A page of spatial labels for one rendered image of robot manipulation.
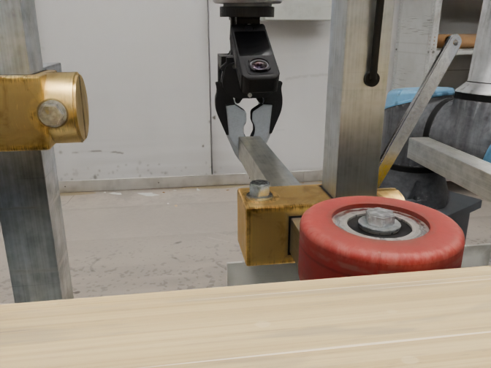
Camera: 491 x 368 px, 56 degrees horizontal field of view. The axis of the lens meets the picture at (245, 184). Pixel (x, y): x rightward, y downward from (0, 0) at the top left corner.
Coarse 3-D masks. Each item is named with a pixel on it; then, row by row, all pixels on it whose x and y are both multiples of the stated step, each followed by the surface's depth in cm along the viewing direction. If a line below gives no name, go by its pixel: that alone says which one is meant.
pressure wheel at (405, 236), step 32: (320, 224) 23; (352, 224) 24; (384, 224) 23; (416, 224) 24; (448, 224) 23; (320, 256) 22; (352, 256) 20; (384, 256) 20; (416, 256) 20; (448, 256) 20
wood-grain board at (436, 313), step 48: (240, 288) 19; (288, 288) 19; (336, 288) 19; (384, 288) 19; (432, 288) 19; (480, 288) 19; (0, 336) 16; (48, 336) 16; (96, 336) 16; (144, 336) 16; (192, 336) 16; (240, 336) 16; (288, 336) 16; (336, 336) 16; (384, 336) 16; (432, 336) 16; (480, 336) 16
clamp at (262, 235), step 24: (240, 192) 39; (288, 192) 39; (312, 192) 39; (384, 192) 39; (240, 216) 38; (264, 216) 36; (288, 216) 36; (240, 240) 39; (264, 240) 36; (288, 240) 37; (264, 264) 37
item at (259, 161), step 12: (240, 144) 62; (252, 144) 59; (264, 144) 59; (240, 156) 62; (252, 156) 54; (264, 156) 54; (276, 156) 54; (252, 168) 53; (264, 168) 49; (276, 168) 49; (276, 180) 45; (288, 180) 45
